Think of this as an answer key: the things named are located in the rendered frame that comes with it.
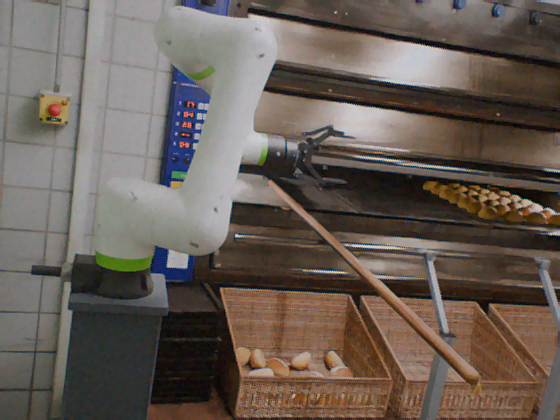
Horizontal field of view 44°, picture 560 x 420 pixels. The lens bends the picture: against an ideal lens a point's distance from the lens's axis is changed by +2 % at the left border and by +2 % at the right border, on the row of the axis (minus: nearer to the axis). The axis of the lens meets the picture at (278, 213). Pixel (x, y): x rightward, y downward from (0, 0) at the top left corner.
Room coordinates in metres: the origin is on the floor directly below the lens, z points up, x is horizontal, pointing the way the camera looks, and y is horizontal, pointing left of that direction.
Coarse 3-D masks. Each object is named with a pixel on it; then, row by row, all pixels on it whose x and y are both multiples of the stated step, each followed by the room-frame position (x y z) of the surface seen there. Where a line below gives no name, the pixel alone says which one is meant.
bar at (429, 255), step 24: (240, 240) 2.10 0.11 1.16; (264, 240) 2.13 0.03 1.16; (288, 240) 2.16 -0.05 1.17; (312, 240) 2.19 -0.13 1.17; (432, 264) 2.31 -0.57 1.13; (528, 264) 2.46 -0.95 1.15; (432, 288) 2.25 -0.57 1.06; (552, 288) 2.42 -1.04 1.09; (552, 312) 2.37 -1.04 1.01; (432, 360) 2.14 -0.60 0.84; (432, 384) 2.11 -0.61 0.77; (552, 384) 2.27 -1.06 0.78; (432, 408) 2.11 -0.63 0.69; (552, 408) 2.26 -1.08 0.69
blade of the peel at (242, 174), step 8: (240, 168) 3.22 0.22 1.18; (248, 168) 3.26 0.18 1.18; (256, 168) 3.29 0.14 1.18; (264, 168) 3.33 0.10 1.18; (272, 168) 3.37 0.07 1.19; (280, 168) 3.41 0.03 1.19; (240, 176) 2.98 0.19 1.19; (248, 176) 2.99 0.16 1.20; (256, 176) 3.00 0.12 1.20; (272, 176) 3.03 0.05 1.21; (280, 176) 3.19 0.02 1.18; (288, 176) 3.23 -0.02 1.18; (296, 184) 3.06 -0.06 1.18; (304, 184) 3.07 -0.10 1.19
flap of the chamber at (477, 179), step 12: (312, 156) 2.41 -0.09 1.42; (348, 168) 2.56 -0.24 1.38; (360, 168) 2.47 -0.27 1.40; (372, 168) 2.49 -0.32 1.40; (384, 168) 2.50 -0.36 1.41; (396, 168) 2.52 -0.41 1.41; (408, 168) 2.53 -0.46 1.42; (456, 180) 2.76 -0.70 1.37; (468, 180) 2.61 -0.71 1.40; (480, 180) 2.63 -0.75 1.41; (492, 180) 2.65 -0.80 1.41; (504, 180) 2.67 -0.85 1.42; (516, 180) 2.68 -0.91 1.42
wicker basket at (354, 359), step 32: (224, 288) 2.45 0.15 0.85; (224, 320) 2.32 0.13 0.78; (256, 320) 2.47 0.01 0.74; (320, 320) 2.56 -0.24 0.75; (352, 320) 2.54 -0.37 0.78; (224, 352) 2.25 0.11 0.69; (320, 352) 2.53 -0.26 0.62; (352, 352) 2.48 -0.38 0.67; (224, 384) 2.18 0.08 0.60; (256, 384) 2.03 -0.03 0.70; (288, 384) 2.06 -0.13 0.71; (320, 384) 2.10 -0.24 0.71; (352, 384) 2.13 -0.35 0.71; (384, 384) 2.17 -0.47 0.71; (256, 416) 2.03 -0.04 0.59; (288, 416) 2.07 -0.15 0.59; (320, 416) 2.10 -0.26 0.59; (352, 416) 2.14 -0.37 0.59; (384, 416) 2.18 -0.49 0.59
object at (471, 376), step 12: (276, 192) 2.77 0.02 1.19; (288, 204) 2.60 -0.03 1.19; (300, 216) 2.44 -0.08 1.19; (312, 228) 2.30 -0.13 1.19; (324, 228) 2.25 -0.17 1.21; (324, 240) 2.18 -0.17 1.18; (336, 240) 2.12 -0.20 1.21; (336, 252) 2.06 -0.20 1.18; (348, 252) 2.01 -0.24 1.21; (348, 264) 1.96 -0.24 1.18; (360, 264) 1.90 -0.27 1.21; (360, 276) 1.87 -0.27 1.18; (372, 276) 1.81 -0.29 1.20; (372, 288) 1.78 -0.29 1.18; (384, 288) 1.73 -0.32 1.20; (384, 300) 1.71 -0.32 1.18; (396, 300) 1.65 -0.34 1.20; (408, 312) 1.58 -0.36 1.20; (420, 324) 1.52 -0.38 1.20; (432, 336) 1.46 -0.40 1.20; (444, 348) 1.41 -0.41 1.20; (456, 360) 1.36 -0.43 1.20; (468, 372) 1.31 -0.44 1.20
